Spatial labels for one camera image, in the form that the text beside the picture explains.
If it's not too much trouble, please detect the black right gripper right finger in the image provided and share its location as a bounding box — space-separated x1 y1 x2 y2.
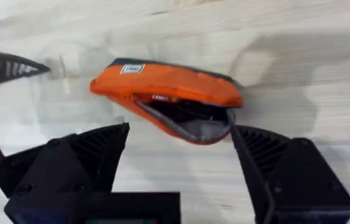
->
231 124 350 224

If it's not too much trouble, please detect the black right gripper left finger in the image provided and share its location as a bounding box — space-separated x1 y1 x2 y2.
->
0 122 131 224

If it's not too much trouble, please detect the orange soft zip bag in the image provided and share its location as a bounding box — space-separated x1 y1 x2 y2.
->
89 57 244 146

